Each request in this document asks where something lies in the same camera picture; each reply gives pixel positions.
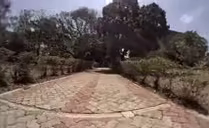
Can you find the low stone wall with bushes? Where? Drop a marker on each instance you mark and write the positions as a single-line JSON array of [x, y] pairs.
[[32, 70], [178, 85]]

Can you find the pale kerb strip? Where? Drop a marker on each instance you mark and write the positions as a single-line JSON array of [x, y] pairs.
[[32, 85]]

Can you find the green bush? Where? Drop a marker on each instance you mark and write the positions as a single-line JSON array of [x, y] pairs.
[[188, 46]]

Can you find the red brick path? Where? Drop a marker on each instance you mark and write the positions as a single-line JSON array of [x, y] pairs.
[[92, 96]]

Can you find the group of trees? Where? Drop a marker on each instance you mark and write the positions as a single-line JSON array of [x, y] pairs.
[[92, 33]]

